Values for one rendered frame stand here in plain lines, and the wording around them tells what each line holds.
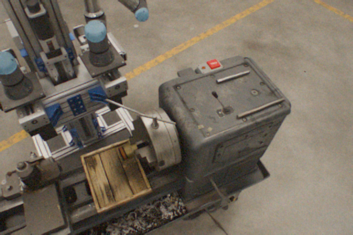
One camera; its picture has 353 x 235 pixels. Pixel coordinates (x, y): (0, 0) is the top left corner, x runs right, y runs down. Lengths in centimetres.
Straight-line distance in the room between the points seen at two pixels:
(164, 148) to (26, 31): 97
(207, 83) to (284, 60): 236
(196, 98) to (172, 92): 13
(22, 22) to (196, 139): 107
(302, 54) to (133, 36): 219
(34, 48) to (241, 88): 117
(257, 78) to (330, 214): 159
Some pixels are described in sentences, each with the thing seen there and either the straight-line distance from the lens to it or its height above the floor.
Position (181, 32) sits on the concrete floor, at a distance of 389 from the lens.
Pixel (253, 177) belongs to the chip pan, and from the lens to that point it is 208.
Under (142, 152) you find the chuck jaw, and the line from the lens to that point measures 143.
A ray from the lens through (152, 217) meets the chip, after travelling 184.
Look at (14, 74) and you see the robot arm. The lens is 166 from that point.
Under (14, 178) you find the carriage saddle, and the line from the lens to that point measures 179.
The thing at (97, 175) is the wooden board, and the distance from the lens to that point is 166.
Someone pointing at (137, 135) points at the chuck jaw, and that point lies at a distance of 145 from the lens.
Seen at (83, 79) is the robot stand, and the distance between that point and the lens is 185.
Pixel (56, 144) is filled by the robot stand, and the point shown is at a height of 21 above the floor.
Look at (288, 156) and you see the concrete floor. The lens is 291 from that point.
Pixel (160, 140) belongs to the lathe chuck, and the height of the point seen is 121.
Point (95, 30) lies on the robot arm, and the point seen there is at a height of 139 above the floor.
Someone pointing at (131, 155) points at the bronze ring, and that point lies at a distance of 145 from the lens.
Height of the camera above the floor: 236
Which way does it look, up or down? 55 degrees down
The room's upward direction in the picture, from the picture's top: 3 degrees clockwise
